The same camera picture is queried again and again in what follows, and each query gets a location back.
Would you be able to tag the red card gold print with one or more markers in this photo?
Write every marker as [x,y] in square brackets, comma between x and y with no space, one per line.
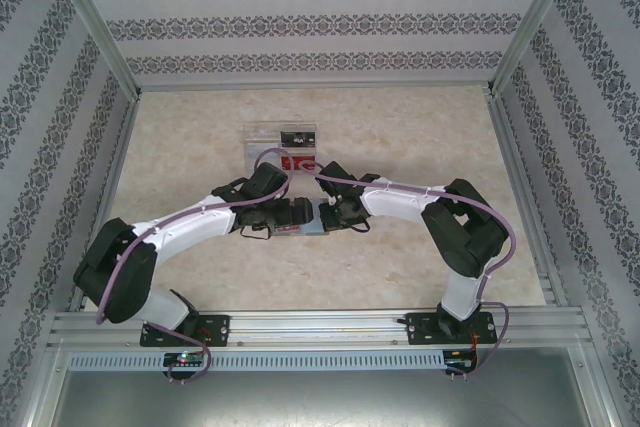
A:
[287,166]
[290,228]

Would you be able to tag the clear acrylic card tray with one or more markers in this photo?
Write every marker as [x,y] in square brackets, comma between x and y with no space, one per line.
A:
[260,134]

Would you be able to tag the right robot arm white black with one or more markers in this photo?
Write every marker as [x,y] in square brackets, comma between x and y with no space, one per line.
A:
[470,237]

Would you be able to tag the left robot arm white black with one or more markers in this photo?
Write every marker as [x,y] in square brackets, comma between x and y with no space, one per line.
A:
[115,267]

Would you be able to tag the blue grey card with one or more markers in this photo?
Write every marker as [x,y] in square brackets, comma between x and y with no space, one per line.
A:
[312,227]

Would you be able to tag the black VIP card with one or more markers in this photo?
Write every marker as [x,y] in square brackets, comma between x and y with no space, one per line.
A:
[298,139]

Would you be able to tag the grey metal sheet panel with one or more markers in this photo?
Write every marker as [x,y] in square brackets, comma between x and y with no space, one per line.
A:
[320,397]

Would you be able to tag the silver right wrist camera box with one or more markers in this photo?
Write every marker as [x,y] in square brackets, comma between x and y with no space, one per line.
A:
[333,198]

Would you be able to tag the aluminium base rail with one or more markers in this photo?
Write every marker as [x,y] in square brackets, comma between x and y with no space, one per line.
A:
[310,327]

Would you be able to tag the aluminium rear rail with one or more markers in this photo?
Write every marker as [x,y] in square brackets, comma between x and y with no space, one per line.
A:
[310,85]

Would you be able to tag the aluminium side rail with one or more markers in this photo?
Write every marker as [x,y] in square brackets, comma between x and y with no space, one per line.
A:
[510,147]
[120,147]

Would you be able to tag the aluminium frame post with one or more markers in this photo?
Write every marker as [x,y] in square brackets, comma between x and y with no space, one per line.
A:
[536,12]
[89,12]

